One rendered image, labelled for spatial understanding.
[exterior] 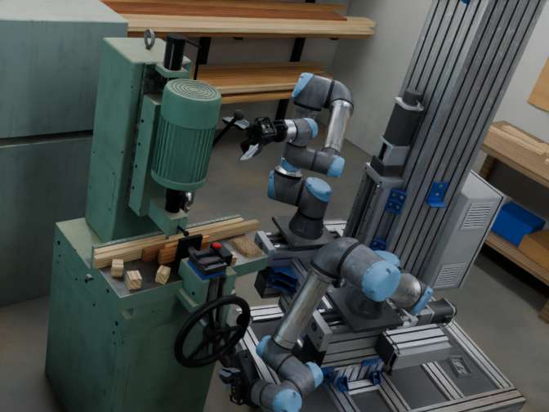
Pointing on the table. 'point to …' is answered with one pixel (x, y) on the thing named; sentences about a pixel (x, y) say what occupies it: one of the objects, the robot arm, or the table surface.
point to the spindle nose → (173, 200)
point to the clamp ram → (189, 244)
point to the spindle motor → (185, 134)
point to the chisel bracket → (167, 221)
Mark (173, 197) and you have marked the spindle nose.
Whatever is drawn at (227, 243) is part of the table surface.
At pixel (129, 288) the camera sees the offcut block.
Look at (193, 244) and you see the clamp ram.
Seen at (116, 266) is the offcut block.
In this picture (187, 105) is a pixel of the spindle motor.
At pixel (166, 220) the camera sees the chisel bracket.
